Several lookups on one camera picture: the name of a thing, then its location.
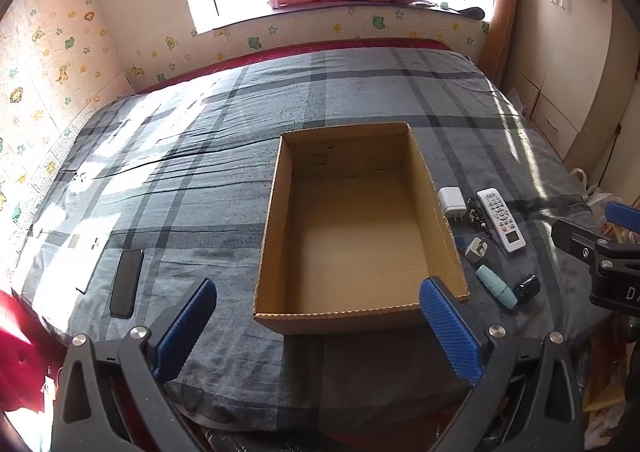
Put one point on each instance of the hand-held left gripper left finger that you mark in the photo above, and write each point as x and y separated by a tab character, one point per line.
182	332

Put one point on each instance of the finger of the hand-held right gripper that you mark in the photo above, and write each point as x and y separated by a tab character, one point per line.
625	216
575	237

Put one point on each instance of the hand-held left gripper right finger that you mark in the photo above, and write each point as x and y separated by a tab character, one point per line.
450	327

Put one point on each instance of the mint green tube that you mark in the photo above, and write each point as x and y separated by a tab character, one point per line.
495	286

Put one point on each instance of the black earbuds case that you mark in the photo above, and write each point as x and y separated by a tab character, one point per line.
526	288

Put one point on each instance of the white remote control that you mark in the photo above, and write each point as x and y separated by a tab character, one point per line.
502	222

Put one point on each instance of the small white plug adapter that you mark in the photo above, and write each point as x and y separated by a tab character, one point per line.
475	250

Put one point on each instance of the blue key fob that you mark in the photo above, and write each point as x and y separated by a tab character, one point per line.
461	242

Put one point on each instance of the cardboard box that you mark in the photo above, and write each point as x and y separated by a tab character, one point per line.
350	252

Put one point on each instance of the white wall charger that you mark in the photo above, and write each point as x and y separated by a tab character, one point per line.
451	202

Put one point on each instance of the white plastic bag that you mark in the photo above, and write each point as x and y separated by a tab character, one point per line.
595	192

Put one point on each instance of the black smartphone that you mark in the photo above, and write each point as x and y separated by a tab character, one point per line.
126	282

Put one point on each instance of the yellow bag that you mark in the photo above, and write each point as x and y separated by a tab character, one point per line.
612	382

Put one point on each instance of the grey plaid bedsheet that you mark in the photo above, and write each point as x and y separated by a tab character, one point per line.
200	182

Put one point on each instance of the beige wardrobe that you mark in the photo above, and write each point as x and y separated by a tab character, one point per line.
565	72

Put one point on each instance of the dark elongated object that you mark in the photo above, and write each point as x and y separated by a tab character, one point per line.
470	12

